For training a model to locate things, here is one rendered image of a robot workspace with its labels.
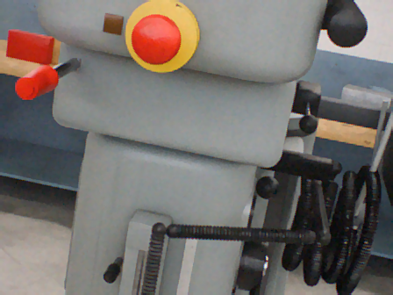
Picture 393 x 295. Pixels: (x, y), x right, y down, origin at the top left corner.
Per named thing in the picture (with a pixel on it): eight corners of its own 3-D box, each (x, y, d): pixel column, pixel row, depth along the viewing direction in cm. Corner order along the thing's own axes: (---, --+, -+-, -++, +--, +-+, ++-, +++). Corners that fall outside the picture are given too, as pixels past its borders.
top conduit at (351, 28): (362, 52, 68) (372, 10, 67) (314, 42, 68) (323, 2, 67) (342, 7, 111) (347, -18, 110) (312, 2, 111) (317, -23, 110)
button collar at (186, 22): (189, 79, 66) (202, 7, 64) (119, 65, 66) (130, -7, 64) (193, 75, 68) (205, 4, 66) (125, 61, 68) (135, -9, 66)
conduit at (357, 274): (355, 322, 114) (389, 187, 108) (245, 297, 115) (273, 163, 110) (349, 270, 131) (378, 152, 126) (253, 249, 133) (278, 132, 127)
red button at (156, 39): (174, 70, 63) (182, 20, 61) (125, 61, 63) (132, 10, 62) (180, 64, 66) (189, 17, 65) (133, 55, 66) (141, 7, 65)
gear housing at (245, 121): (281, 175, 79) (302, 77, 76) (46, 126, 81) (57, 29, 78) (289, 106, 111) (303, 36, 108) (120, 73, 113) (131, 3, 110)
